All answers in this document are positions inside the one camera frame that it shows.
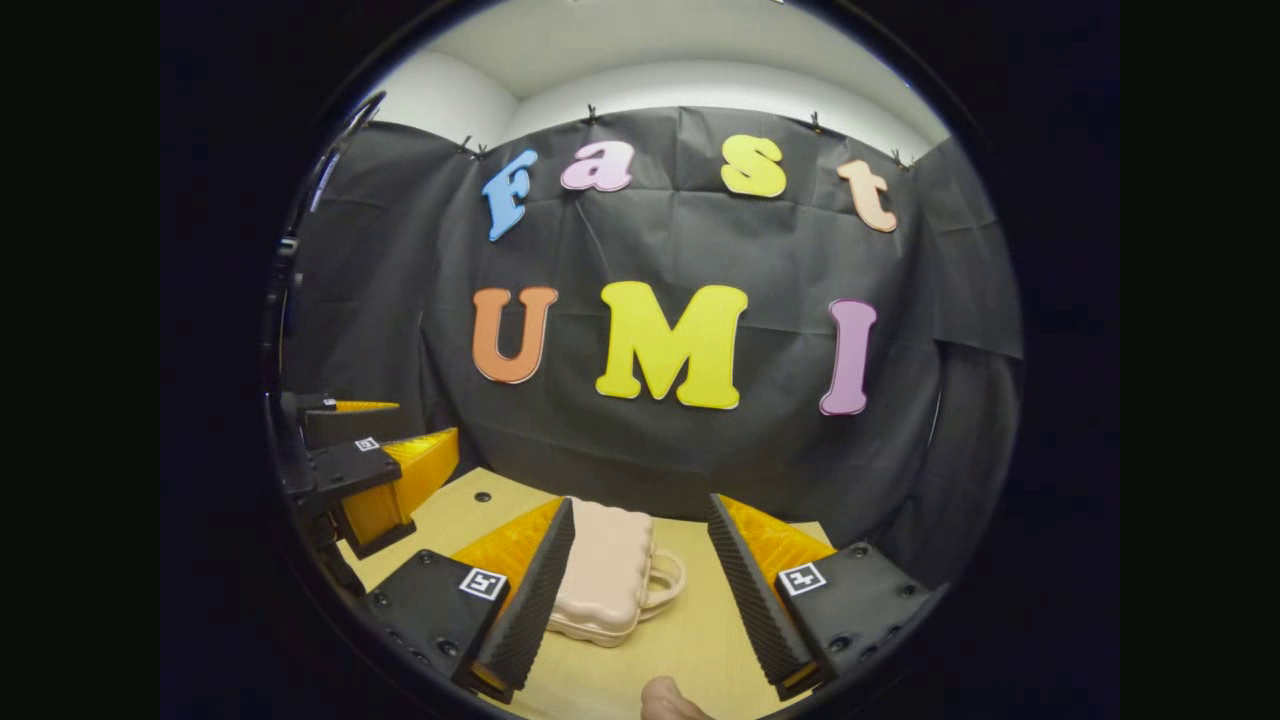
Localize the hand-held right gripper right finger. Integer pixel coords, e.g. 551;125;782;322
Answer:
707;493;946;701

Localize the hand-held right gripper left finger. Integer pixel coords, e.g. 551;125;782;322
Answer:
360;497;577;704

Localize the pink suitcase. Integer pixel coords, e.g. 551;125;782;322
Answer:
545;497;688;649

